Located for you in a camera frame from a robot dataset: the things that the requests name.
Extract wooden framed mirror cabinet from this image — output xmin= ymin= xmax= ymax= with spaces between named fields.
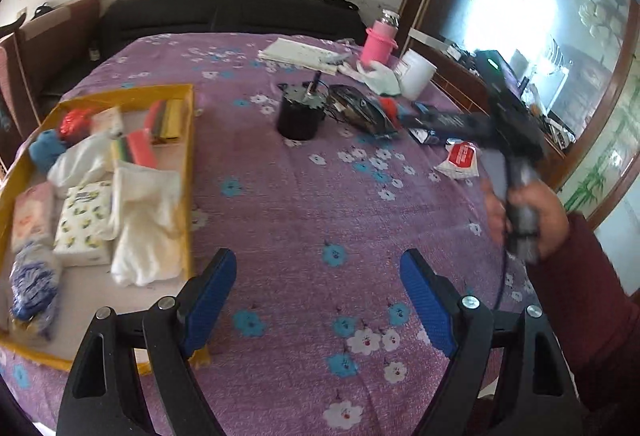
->
xmin=400 ymin=0 xmax=639 ymax=226

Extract maroon sleeve forearm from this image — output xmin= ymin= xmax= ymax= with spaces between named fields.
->
xmin=527 ymin=214 xmax=639 ymax=435

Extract blue white cigarette box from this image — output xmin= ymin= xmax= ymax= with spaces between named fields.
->
xmin=407 ymin=101 xmax=462 ymax=144

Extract cream white towel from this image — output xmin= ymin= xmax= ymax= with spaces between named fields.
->
xmin=108 ymin=162 xmax=183 ymax=287

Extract pink rose tissue pack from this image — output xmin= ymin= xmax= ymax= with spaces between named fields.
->
xmin=11 ymin=181 xmax=54 ymax=254

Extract white green gloves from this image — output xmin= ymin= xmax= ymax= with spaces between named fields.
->
xmin=337 ymin=61 xmax=401 ymax=96

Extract person's right hand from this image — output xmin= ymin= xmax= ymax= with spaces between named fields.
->
xmin=482 ymin=180 xmax=570 ymax=259

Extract striped sponge pack near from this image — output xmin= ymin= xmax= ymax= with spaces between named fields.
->
xmin=111 ymin=129 xmax=157 ymax=168

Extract black snack packet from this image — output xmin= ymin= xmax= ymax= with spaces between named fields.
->
xmin=326 ymin=84 xmax=398 ymax=138

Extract black cylindrical motor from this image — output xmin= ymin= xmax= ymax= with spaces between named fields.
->
xmin=276 ymin=70 xmax=329 ymax=142

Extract white tissue pack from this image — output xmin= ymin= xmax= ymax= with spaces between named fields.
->
xmin=90 ymin=106 xmax=124 ymax=138

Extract purple floral tablecloth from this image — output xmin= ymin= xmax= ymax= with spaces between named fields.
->
xmin=0 ymin=30 xmax=557 ymax=436

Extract red label tissue pack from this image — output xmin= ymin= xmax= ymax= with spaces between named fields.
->
xmin=435 ymin=141 xmax=480 ymax=180

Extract yellow cardboard tray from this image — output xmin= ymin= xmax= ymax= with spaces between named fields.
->
xmin=1 ymin=84 xmax=194 ymax=371

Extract lemon print tissue pack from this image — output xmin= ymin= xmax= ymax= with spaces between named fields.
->
xmin=53 ymin=180 xmax=112 ymax=267

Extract black sofa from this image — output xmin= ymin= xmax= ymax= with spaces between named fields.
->
xmin=96 ymin=0 xmax=367 ymax=58

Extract blue white patterned bag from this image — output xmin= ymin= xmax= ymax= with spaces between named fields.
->
xmin=9 ymin=242 xmax=63 ymax=343

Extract blue sock ball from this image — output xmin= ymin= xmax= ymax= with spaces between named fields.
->
xmin=28 ymin=129 xmax=67 ymax=174

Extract blue red sock bundle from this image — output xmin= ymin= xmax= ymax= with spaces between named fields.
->
xmin=378 ymin=96 xmax=398 ymax=123

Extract white cloth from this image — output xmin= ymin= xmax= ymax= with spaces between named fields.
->
xmin=47 ymin=133 xmax=113 ymax=199

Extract pink thermos bottle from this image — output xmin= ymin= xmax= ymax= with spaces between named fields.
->
xmin=360 ymin=9 xmax=399 ymax=67

